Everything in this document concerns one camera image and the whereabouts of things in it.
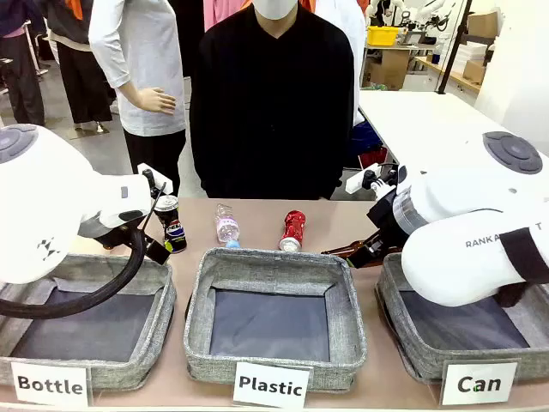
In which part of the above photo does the white face mask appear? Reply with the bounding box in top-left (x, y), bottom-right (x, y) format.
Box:
top-left (252, 0), bottom-right (299, 21)

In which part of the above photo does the small cardboard box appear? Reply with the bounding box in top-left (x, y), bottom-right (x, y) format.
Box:
top-left (462, 59), bottom-right (488, 85)

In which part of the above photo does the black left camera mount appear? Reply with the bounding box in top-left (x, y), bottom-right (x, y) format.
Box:
top-left (142, 168), bottom-right (166, 201)

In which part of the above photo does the mannequin in purple top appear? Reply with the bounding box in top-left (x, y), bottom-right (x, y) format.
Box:
top-left (0, 0), bottom-right (46, 126)

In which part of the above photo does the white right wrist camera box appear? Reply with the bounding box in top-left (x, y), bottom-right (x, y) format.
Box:
top-left (344, 162), bottom-right (381, 193)

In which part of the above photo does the pink garment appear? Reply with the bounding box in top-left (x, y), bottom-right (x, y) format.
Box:
top-left (202, 0), bottom-right (254, 32)

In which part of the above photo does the cardboard box on shelf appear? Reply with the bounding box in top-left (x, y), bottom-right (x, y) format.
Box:
top-left (467, 11), bottom-right (499, 38)

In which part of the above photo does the grey fabric basket Can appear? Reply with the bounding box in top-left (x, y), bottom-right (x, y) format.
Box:
top-left (375, 251), bottom-right (549, 385)

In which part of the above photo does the mannequin in dark clothes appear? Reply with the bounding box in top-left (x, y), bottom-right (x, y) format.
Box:
top-left (45, 0), bottom-right (114, 126)

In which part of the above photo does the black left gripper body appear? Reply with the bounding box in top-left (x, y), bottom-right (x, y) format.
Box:
top-left (142, 234), bottom-right (172, 266)

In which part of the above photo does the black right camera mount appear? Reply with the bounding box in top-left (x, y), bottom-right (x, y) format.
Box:
top-left (362, 165), bottom-right (408, 195)

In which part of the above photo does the white Bottle label card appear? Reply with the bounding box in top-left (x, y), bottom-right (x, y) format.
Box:
top-left (10, 360), bottom-right (90, 408)

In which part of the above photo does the mannequin in white shirt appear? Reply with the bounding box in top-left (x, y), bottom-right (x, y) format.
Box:
top-left (88, 0), bottom-right (189, 198)

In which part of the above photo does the black Pepsi can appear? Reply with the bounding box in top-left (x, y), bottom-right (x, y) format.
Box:
top-left (153, 194), bottom-right (188, 255)

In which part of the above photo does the brown glass bottle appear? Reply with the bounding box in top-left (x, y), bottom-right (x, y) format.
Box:
top-left (320, 239), bottom-right (365, 259)

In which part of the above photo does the grey fabric basket Plastic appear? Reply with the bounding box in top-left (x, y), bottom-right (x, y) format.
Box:
top-left (183, 246), bottom-right (369, 393)

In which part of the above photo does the blue crate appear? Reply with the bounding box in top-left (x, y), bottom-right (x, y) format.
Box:
top-left (350, 121), bottom-right (385, 152)

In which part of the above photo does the grey fabric basket Bottle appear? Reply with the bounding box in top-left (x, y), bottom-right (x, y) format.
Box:
top-left (0, 252), bottom-right (178, 391)

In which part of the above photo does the black right arm cable strap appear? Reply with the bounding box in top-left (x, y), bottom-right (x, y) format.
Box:
top-left (492, 227), bottom-right (549, 308)

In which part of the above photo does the small pink-label plastic bottle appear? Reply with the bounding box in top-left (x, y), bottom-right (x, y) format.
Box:
top-left (213, 203), bottom-right (242, 251)

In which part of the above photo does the yellow plastic basket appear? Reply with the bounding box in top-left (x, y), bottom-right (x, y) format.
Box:
top-left (366, 25), bottom-right (402, 47)

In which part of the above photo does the white Plastic label card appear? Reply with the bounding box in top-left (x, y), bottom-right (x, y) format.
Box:
top-left (232, 361), bottom-right (312, 409)

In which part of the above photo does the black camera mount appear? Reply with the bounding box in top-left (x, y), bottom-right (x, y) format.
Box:
top-left (362, 165), bottom-right (408, 195)
top-left (142, 168), bottom-right (166, 201)

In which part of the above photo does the stack of white boxes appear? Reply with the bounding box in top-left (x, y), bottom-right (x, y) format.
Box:
top-left (454, 40), bottom-right (498, 66)

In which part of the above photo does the crushed red can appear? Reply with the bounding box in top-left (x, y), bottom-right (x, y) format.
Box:
top-left (278, 209), bottom-right (308, 253)

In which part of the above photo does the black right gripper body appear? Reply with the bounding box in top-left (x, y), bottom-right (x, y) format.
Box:
top-left (367, 188), bottom-right (409, 249)

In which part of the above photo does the white Can label card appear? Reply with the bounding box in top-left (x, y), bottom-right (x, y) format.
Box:
top-left (440, 361), bottom-right (519, 407)

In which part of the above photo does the white side table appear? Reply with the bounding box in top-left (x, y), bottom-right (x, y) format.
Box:
top-left (358, 89), bottom-right (549, 173)

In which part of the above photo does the red box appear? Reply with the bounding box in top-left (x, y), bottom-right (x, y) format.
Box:
top-left (359, 147), bottom-right (388, 169)

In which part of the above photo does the person in black sweater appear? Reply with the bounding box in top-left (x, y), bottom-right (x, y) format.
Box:
top-left (190, 0), bottom-right (357, 201)

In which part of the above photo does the large cardboard box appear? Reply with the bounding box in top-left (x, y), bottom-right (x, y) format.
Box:
top-left (367, 49), bottom-right (413, 92)

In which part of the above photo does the black slanted pole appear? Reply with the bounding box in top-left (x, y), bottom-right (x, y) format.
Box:
top-left (435, 0), bottom-right (469, 96)

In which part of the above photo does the wooden workbench shelf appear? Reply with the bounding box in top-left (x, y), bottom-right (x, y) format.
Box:
top-left (414, 55), bottom-right (482, 94)

